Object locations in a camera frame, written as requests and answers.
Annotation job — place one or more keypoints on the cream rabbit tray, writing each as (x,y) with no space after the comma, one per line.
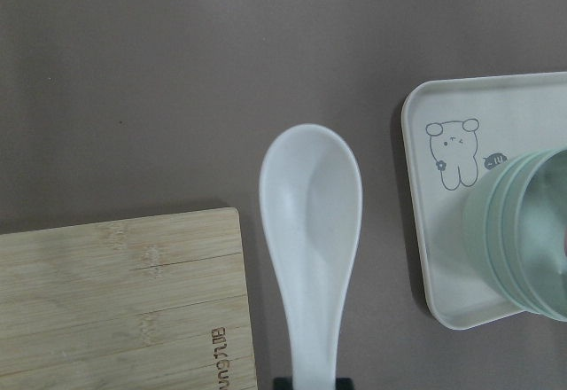
(455,132)

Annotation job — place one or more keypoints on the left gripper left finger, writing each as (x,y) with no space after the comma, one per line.
(282,383)

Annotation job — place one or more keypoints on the green bowl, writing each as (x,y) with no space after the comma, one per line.
(514,230)

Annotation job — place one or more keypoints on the wooden cutting board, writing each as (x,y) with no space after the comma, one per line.
(157,302)

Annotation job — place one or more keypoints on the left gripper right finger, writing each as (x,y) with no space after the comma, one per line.
(344,384)

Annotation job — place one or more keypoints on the white ceramic spoon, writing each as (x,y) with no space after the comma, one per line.
(310,193)

